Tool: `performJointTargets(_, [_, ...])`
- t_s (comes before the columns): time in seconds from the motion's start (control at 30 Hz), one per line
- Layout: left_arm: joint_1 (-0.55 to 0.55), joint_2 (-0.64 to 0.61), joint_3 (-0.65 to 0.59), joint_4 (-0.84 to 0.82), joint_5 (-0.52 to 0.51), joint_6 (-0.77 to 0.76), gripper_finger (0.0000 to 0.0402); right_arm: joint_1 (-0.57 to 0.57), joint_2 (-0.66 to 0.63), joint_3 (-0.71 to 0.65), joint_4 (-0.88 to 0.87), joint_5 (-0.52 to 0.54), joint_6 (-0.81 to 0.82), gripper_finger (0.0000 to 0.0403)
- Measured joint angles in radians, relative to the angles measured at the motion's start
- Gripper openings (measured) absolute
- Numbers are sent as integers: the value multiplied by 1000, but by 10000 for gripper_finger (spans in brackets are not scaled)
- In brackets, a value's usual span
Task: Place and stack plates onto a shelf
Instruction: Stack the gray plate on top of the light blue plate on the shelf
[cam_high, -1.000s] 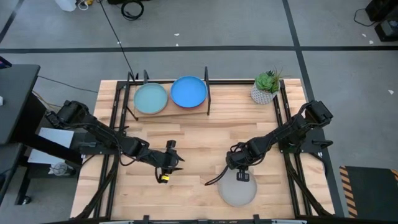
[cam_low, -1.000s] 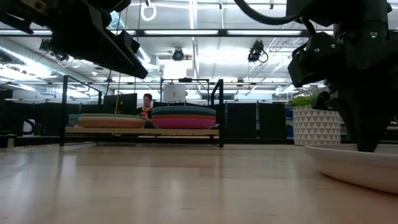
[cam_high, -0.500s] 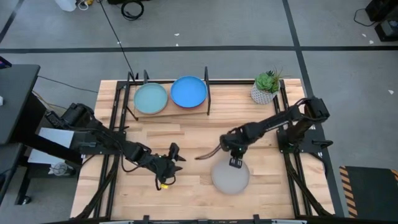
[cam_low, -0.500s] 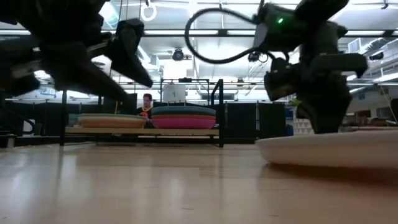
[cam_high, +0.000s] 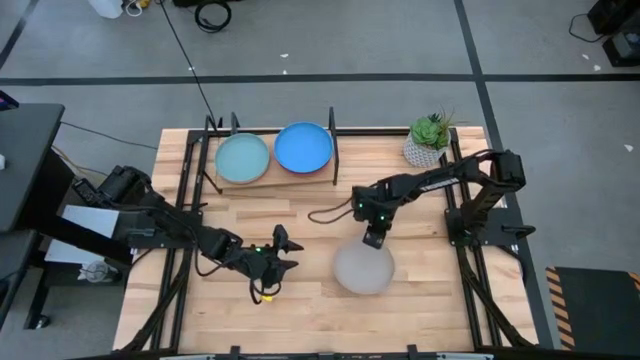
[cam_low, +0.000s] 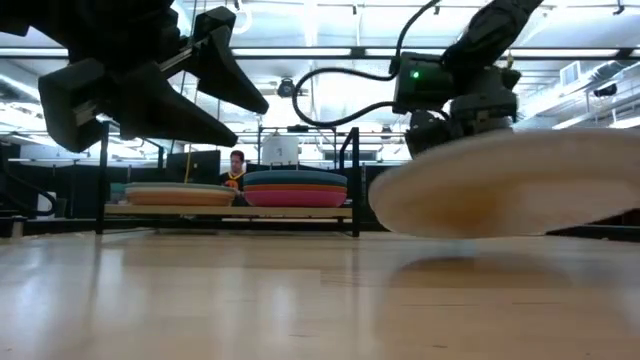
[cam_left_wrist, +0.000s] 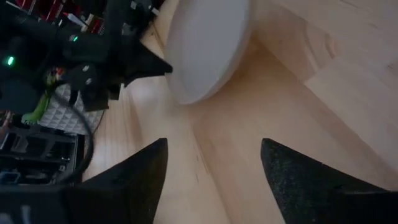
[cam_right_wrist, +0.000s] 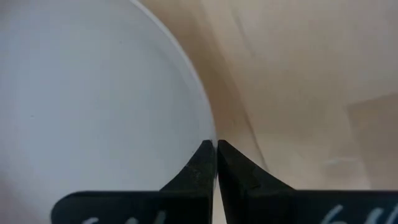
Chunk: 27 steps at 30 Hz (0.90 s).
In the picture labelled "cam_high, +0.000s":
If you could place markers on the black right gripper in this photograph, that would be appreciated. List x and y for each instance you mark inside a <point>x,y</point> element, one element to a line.
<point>380,224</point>

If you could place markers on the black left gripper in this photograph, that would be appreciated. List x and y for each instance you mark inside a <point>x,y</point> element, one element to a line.
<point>257,265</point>

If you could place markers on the white plate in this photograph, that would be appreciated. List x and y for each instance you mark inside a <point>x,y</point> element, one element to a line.
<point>362,270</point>

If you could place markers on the light blue plate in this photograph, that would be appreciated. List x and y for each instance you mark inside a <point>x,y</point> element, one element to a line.
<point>242,158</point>

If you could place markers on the dark teal blue plate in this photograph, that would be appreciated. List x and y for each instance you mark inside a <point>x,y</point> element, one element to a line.
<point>303,147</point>

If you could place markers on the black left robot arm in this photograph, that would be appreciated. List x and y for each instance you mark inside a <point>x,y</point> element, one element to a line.
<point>165,220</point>

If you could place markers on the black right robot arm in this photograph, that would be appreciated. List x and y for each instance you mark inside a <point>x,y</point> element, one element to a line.
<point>440,182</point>

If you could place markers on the succulent in white patterned pot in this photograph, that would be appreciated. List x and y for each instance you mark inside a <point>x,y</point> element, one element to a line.
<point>425,145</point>

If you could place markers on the hazard striped black mat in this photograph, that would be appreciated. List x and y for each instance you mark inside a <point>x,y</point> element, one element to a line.
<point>600,310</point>

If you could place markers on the black desk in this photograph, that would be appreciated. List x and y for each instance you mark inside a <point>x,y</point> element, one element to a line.
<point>25,160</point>

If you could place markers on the white container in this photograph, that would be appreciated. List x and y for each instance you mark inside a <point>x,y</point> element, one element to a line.
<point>106,7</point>

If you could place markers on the black equipment box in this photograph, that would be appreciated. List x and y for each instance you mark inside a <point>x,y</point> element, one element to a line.
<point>620,20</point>

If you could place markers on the black aluminium table frame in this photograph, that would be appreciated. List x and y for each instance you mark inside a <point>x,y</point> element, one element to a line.
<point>375,132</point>

